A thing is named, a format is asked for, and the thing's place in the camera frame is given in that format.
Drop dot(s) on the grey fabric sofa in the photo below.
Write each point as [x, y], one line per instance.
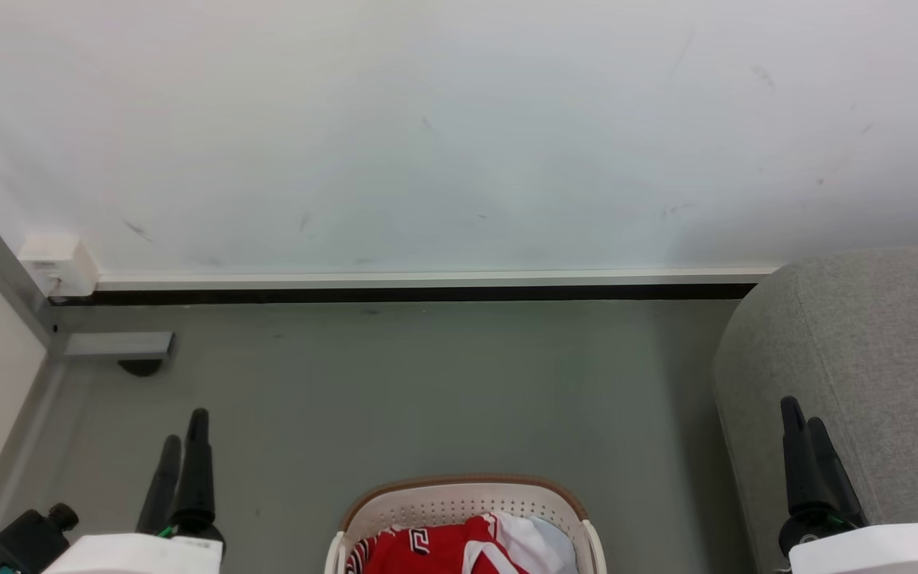
[881, 351]

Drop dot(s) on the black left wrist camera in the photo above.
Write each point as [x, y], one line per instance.
[27, 544]

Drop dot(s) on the white wall junction box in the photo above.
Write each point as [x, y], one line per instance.
[59, 261]

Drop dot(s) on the red basketball jersey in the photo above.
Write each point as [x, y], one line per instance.
[435, 550]

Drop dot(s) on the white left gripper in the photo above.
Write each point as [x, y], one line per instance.
[136, 556]

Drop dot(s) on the white t-shirt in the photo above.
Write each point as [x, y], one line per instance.
[543, 542]

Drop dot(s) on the white perforated laundry basket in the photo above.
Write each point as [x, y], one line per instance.
[459, 501]

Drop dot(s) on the black baseboard strip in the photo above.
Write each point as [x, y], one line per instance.
[427, 294]

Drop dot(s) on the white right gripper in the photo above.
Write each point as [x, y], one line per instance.
[877, 552]

